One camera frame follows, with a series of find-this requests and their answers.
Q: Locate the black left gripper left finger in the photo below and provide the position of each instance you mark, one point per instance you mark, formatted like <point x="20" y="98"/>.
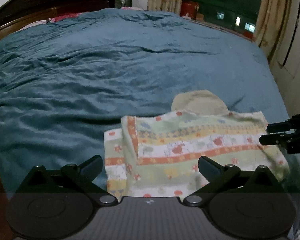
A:
<point x="71" y="178"/>

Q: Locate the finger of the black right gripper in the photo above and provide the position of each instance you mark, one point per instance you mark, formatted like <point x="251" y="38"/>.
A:
<point x="275" y="139"/>
<point x="280" y="127"/>

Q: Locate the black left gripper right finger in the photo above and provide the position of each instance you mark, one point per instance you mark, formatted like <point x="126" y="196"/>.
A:
<point x="231" y="179"/>

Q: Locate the colourful patterned children's garment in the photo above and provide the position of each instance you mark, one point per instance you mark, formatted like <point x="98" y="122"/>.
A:
<point x="158" y="156"/>

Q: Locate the white wardrobe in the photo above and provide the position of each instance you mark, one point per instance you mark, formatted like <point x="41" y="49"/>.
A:
<point x="285" y="65"/>

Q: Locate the teal bed blanket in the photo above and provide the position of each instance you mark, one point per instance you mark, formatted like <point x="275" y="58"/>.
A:
<point x="63" y="84"/>

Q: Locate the beige right curtain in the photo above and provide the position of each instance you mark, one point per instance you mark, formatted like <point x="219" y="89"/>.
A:
<point x="271" y="25"/>

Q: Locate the red box on windowsill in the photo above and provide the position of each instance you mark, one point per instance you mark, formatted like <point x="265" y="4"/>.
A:
<point x="189" y="9"/>

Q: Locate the pink red pillow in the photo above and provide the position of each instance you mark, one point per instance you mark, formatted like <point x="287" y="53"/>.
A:
<point x="51" y="20"/>

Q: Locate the dark wooden headboard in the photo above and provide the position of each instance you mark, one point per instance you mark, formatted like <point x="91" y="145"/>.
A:
<point x="16" y="14"/>

